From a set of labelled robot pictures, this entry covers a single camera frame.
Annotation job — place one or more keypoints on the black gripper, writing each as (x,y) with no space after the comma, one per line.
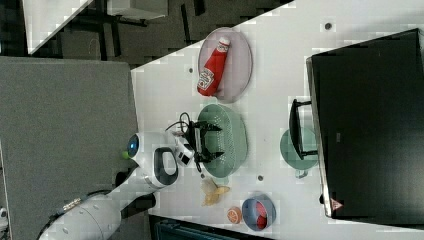
(194,140)

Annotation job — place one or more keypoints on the mint green plastic strainer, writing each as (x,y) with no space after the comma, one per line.
(228,145)

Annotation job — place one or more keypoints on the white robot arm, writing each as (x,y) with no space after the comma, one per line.
(157,154)

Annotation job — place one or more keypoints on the peeled banana toy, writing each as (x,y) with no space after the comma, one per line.
(212,191)

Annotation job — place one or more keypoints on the red ketchup bottle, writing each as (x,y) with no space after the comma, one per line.
(212,72)

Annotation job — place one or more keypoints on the grey round plate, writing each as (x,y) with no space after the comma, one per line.
(238,65)

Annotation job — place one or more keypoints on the orange half toy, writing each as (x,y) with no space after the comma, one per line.
(234,215)

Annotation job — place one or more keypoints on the blue bowl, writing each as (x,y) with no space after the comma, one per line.
(250,214)

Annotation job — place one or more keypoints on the green round object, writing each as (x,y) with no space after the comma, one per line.
(125,155)

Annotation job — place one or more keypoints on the mint green cup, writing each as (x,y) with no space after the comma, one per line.
(291,157)

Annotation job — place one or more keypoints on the red strawberry toy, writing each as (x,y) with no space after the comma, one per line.
(262,215)

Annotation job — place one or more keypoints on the black toaster oven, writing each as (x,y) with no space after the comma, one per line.
(368,124)

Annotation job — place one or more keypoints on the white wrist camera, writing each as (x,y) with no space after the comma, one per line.
(184,152)

